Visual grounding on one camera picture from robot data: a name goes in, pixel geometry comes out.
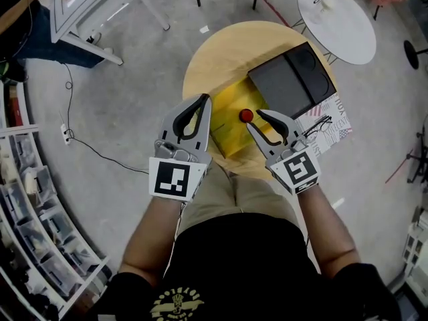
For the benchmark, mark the person's black shirt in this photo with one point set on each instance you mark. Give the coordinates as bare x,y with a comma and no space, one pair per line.
240,266

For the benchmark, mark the person's left forearm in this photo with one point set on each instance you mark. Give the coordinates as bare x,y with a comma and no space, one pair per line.
150,236

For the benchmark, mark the black case with round recesses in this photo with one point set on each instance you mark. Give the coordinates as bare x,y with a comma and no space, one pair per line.
284,85

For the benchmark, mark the black tripod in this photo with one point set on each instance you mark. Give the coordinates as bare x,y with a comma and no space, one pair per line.
419,159

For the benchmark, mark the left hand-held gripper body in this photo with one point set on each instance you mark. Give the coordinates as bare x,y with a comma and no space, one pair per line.
170,179

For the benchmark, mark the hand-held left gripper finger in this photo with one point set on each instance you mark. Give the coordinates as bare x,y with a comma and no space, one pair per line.
204,132
168,125

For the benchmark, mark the white cabinet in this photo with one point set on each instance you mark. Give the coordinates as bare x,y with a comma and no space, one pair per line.
416,252

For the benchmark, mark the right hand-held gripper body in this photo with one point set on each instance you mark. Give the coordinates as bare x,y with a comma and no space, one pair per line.
296,170

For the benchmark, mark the black round stand base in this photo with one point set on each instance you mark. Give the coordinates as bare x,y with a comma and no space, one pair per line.
411,53

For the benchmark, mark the white oval side table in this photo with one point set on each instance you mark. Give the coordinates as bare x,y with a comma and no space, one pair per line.
341,28

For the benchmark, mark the white desk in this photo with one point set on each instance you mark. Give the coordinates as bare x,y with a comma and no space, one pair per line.
83,8

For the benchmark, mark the person's khaki trousers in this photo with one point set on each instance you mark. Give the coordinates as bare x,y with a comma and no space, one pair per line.
227,196

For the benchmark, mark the black-framed eyeglasses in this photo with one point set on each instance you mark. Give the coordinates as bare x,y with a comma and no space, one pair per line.
317,127

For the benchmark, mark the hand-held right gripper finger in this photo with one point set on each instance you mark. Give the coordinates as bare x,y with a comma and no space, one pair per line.
290,127
265,147

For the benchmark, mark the yellow translucent box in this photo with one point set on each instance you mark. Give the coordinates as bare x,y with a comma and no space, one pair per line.
230,122

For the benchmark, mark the person's right forearm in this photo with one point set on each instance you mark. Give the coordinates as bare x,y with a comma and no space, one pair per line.
329,232

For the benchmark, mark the white power strip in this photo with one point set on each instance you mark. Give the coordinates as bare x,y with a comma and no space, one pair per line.
65,134

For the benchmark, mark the white shelf with storage bins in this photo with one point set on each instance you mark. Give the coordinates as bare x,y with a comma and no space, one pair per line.
36,219

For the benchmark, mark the round wooden table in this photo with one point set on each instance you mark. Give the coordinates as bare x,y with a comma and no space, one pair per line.
227,55

